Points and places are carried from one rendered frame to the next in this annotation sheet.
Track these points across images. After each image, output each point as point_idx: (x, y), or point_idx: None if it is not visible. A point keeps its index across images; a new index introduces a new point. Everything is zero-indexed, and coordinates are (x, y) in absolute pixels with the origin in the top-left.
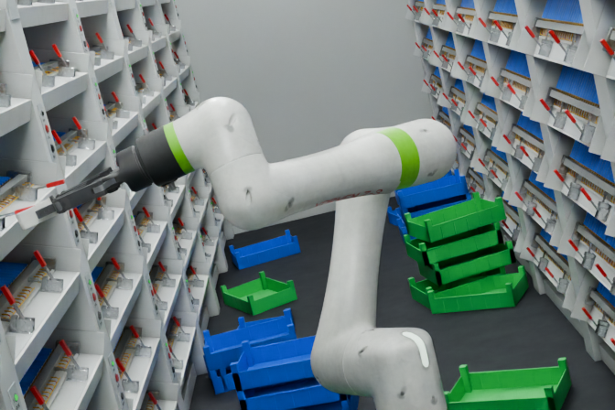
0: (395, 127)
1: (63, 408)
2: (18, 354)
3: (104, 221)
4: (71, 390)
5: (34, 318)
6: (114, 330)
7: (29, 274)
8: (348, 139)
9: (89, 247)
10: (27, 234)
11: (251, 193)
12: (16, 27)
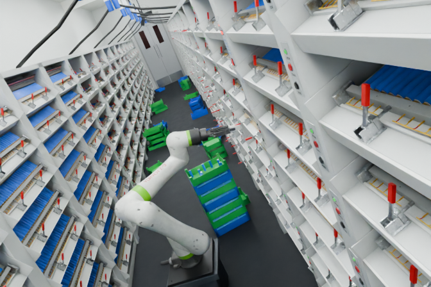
0: (131, 189)
1: (274, 184)
2: (251, 147)
3: (333, 243)
4: (280, 192)
5: (255, 150)
6: (305, 236)
7: None
8: (147, 201)
9: (299, 204)
10: None
11: None
12: (243, 85)
